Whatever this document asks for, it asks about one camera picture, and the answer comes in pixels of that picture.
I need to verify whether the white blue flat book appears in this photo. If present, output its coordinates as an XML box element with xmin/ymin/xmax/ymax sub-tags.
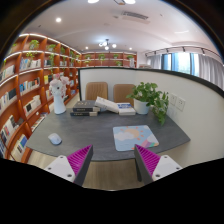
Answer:
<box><xmin>117</xmin><ymin>103</ymin><xmax>136</xmax><ymax>115</ymax></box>

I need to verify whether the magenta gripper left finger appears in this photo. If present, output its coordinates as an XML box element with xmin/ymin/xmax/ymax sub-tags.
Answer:
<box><xmin>45</xmin><ymin>145</ymin><xmax>93</xmax><ymax>186</ymax></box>

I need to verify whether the dark top book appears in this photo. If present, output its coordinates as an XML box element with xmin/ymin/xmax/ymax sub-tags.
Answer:
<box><xmin>73</xmin><ymin>100</ymin><xmax>100</xmax><ymax>112</ymax></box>

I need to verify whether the white leaning book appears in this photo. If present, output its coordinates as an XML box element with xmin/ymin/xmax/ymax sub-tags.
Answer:
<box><xmin>95</xmin><ymin>97</ymin><xmax>119</xmax><ymax>113</ymax></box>

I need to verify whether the ceiling air vent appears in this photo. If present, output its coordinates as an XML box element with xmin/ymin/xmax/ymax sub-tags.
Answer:
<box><xmin>121</xmin><ymin>11</ymin><xmax>149</xmax><ymax>21</ymax></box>

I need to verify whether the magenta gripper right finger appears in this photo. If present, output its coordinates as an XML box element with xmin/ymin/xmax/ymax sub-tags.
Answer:
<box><xmin>134</xmin><ymin>145</ymin><xmax>182</xmax><ymax>185</ymax></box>

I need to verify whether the dark bottom book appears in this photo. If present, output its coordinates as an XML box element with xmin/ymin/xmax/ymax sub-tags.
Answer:
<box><xmin>70</xmin><ymin>112</ymin><xmax>98</xmax><ymax>116</ymax></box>

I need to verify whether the white computer mouse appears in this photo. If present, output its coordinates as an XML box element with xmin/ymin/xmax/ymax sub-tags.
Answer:
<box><xmin>48</xmin><ymin>133</ymin><xmax>62</xmax><ymax>145</ymax></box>

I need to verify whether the tan chair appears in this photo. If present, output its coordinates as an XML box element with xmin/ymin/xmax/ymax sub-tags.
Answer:
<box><xmin>85</xmin><ymin>82</ymin><xmax>108</xmax><ymax>100</ymax></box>
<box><xmin>113</xmin><ymin>84</ymin><xmax>134</xmax><ymax>105</ymax></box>

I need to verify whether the white wall socket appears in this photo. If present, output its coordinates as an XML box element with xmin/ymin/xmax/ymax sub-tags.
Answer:
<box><xmin>176</xmin><ymin>97</ymin><xmax>185</xmax><ymax>111</ymax></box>
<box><xmin>169</xmin><ymin>94</ymin><xmax>177</xmax><ymax>106</ymax></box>

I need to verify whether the left tan chair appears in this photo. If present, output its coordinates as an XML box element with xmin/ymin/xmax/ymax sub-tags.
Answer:
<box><xmin>85</xmin><ymin>82</ymin><xmax>108</xmax><ymax>100</ymax></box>

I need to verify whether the white vase with flowers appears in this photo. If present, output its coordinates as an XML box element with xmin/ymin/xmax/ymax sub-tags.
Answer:
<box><xmin>49</xmin><ymin>73</ymin><xmax>70</xmax><ymax>115</ymax></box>

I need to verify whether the right tan chair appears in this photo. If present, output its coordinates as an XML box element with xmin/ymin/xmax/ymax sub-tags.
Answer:
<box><xmin>113</xmin><ymin>84</ymin><xmax>134</xmax><ymax>105</ymax></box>

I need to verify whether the grey window curtain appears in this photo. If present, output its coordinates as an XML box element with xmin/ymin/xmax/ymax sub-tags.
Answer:
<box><xmin>198</xmin><ymin>55</ymin><xmax>224</xmax><ymax>90</ymax></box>

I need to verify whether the green plant white pot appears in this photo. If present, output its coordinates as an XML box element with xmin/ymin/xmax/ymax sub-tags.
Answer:
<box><xmin>127</xmin><ymin>82</ymin><xmax>169</xmax><ymax>125</ymax></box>

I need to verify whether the white wall socket right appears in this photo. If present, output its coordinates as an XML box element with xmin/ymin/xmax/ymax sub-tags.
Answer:
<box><xmin>176</xmin><ymin>97</ymin><xmax>185</xmax><ymax>111</ymax></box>

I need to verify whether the dark book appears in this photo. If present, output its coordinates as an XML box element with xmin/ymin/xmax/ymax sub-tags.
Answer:
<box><xmin>70</xmin><ymin>112</ymin><xmax>98</xmax><ymax>116</ymax></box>
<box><xmin>73</xmin><ymin>100</ymin><xmax>100</xmax><ymax>112</ymax></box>

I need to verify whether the ceiling chandelier lamp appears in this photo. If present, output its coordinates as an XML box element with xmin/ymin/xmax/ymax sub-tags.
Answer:
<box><xmin>98</xmin><ymin>39</ymin><xmax>117</xmax><ymax>51</ymax></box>

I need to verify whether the orange wooden bookshelf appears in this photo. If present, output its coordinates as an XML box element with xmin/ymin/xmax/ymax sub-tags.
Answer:
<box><xmin>0</xmin><ymin>33</ymin><xmax>137</xmax><ymax>162</ymax></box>

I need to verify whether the white wall socket left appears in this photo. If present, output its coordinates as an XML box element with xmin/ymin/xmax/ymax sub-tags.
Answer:
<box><xmin>169</xmin><ymin>94</ymin><xmax>177</xmax><ymax>106</ymax></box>

